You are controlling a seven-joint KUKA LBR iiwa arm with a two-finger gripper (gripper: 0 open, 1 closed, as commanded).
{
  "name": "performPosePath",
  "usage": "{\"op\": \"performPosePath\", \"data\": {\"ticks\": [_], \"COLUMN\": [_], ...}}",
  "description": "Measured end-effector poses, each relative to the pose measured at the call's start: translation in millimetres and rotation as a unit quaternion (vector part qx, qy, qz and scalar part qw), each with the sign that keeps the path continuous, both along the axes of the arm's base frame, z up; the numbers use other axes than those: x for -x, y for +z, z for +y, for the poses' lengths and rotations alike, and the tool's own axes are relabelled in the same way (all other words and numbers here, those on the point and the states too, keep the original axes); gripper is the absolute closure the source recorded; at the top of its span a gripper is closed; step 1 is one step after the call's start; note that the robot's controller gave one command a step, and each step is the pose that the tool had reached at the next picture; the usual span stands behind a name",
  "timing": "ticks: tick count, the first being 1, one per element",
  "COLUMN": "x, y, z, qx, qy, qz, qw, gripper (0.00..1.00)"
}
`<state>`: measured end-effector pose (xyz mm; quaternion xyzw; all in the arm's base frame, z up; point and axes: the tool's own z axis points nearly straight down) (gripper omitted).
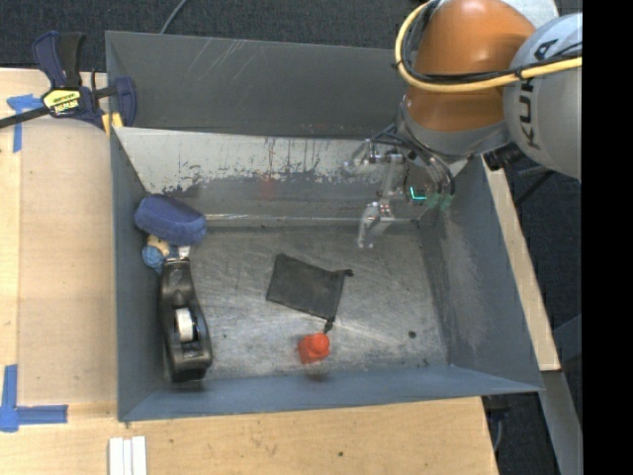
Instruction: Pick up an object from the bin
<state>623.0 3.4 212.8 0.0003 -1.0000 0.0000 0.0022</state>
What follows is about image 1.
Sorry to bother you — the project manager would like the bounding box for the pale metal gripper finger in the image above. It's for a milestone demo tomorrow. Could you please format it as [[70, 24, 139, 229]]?
[[341, 138, 383, 177], [356, 196, 398, 250]]

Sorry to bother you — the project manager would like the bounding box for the red toy block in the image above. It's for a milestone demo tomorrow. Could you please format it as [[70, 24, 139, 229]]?
[[296, 332, 332, 366]]

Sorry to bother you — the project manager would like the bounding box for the grey metal bin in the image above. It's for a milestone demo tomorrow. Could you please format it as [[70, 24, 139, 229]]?
[[104, 30, 546, 423]]

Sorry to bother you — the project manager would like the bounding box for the blue and cream toy figure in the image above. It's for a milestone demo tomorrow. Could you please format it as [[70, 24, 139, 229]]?
[[140, 234, 192, 275]]

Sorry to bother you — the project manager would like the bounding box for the dark grey drawstring pouch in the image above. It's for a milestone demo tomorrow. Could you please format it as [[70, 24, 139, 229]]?
[[265, 252, 355, 334]]

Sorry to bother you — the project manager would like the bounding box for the blue rounded cloth pad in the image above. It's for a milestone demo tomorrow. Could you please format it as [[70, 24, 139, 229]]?
[[134, 193, 209, 247]]

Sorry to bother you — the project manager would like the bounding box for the black tape dispenser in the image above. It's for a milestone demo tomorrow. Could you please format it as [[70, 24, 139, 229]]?
[[157, 256, 215, 384]]

